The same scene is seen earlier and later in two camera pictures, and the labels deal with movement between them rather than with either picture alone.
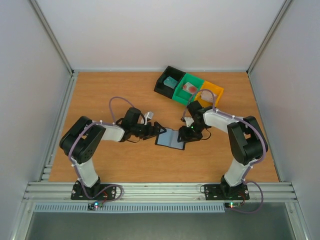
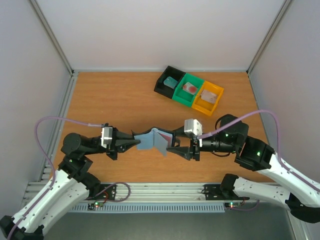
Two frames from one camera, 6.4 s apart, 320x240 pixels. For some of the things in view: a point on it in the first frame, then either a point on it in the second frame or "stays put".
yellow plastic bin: (213, 88) stays put
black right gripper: (188, 132) to (195, 147)
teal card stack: (170, 82) stays put
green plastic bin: (183, 96) stays put
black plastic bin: (163, 89) stays put
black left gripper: (150, 133) to (117, 145)
